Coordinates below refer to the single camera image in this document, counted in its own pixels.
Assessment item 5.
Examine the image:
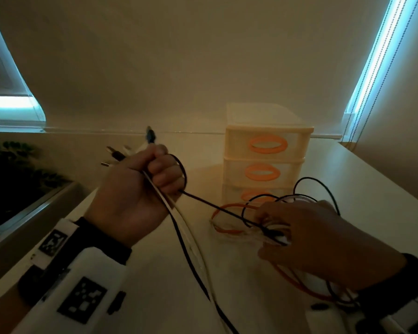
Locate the person's left hand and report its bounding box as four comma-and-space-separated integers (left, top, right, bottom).
84, 143, 186, 249

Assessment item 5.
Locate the bundle of cables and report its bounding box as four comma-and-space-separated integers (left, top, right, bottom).
145, 126, 288, 246
105, 146, 240, 334

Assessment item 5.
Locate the person's left forearm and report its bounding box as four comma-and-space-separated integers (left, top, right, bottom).
0, 295, 21, 334

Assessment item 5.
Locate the person's right hand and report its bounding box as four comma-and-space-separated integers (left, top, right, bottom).
252, 199, 408, 293

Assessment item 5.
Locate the pile of cables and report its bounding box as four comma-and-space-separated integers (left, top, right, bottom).
210, 176, 362, 307

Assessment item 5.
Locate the cream three-drawer organiser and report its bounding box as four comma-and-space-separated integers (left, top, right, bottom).
222, 102, 315, 210

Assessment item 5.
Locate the beaded blind pull chain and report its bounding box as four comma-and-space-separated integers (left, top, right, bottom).
341, 0, 418, 147

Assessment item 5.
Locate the bright narrow window strip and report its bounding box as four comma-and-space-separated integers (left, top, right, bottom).
341, 0, 418, 147

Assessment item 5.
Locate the bright window corner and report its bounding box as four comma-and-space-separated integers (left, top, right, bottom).
0, 3, 46, 133

